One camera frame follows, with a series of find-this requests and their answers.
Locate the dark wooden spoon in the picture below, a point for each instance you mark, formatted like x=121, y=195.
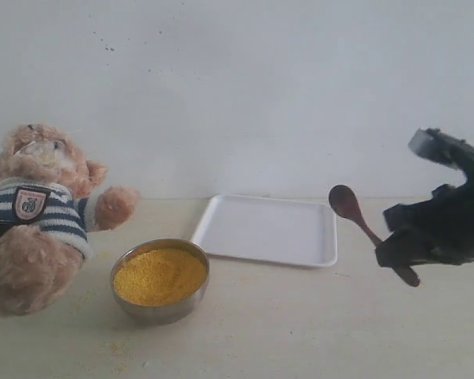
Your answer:
x=344, y=203

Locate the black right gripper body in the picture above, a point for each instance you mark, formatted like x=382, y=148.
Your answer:
x=454, y=206

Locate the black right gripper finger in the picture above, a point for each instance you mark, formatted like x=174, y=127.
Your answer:
x=429, y=215
x=407, y=248

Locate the stainless steel bowl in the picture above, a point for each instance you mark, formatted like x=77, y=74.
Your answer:
x=162, y=315

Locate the white plastic tray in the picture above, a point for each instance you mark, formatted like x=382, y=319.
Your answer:
x=278, y=231

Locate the tan teddy bear striped sweater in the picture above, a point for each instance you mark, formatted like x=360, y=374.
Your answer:
x=49, y=203

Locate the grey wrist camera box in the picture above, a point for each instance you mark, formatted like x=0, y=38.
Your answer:
x=435, y=146

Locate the yellow millet grains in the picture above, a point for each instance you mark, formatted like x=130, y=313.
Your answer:
x=159, y=277

